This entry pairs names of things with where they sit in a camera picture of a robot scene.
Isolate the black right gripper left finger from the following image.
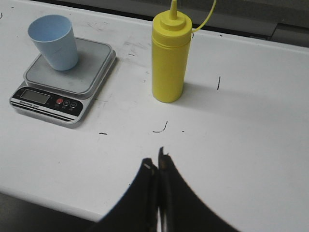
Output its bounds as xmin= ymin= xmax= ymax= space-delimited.
xmin=88 ymin=158 xmax=159 ymax=232

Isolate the light blue plastic cup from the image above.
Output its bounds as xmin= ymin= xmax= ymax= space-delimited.
xmin=28 ymin=14 xmax=79 ymax=71

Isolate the yellow squeeze bottle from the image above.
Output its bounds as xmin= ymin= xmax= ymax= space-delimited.
xmin=151 ymin=0 xmax=217 ymax=103

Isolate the silver electronic kitchen scale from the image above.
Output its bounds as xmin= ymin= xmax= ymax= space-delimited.
xmin=9 ymin=38 xmax=116 ymax=128

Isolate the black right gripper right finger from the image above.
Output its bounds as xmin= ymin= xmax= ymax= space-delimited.
xmin=158 ymin=147 xmax=237 ymax=232

